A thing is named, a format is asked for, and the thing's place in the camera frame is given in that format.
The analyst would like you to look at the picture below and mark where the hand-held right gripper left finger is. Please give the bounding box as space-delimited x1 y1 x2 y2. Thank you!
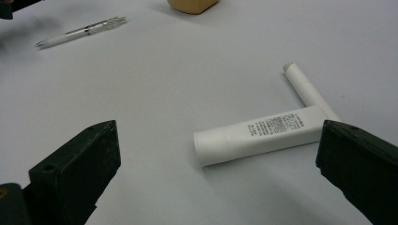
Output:
28 119 122 225

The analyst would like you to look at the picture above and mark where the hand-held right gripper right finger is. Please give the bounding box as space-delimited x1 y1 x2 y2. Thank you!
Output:
314 119 398 225

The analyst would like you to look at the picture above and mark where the white ballpoint pen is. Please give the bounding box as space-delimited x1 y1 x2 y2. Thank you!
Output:
34 16 128 50

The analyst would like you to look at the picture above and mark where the thin white stick tube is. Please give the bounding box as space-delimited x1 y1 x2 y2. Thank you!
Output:
283 61 342 122

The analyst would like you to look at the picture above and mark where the white cosmetic tube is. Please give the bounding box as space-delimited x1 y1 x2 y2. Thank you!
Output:
192 105 329 167

